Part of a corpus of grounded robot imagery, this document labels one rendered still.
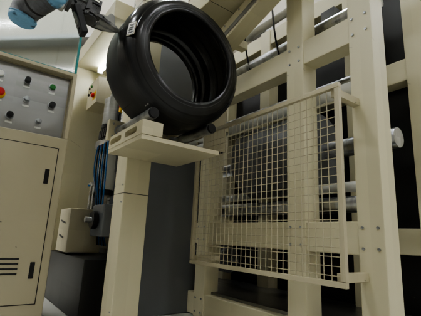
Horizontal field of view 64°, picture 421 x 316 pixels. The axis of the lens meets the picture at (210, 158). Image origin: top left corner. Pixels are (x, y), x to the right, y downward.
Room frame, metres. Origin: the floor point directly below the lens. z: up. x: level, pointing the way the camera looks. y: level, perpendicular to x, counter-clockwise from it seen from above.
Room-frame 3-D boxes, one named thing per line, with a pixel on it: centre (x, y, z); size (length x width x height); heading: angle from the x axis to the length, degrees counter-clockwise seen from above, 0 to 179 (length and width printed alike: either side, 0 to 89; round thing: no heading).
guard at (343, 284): (1.48, -0.19, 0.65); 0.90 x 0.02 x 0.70; 36
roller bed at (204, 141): (1.88, 0.04, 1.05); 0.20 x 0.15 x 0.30; 36
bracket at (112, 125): (1.62, 0.32, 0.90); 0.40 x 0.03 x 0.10; 126
